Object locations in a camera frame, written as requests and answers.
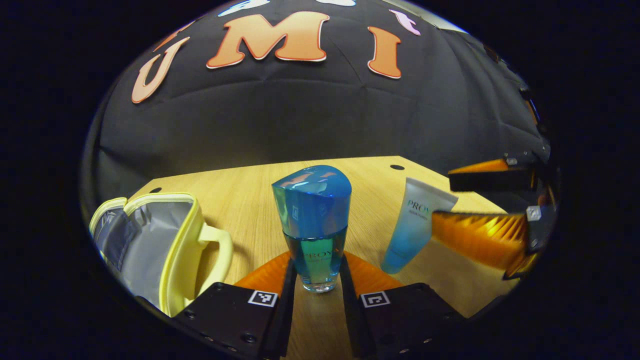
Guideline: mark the blue squeeze tube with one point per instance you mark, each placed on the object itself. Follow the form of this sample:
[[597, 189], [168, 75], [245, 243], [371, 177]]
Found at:
[[412, 230]]

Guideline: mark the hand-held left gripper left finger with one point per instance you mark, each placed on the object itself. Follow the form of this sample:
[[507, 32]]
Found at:
[[285, 310]]

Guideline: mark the blue glass bottle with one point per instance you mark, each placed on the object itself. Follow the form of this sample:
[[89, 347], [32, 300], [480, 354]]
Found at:
[[312, 210]]

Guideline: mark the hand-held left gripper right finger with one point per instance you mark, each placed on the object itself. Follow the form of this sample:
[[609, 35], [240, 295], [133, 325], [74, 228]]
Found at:
[[351, 310]]

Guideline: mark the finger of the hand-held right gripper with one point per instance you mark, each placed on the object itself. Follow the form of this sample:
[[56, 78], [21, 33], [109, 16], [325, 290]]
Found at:
[[490, 181], [480, 235]]

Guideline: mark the pale yellow suitcase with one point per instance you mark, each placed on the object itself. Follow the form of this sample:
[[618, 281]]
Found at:
[[150, 245]]

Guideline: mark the black backdrop cloth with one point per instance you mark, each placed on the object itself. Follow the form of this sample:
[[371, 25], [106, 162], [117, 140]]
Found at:
[[300, 115]]

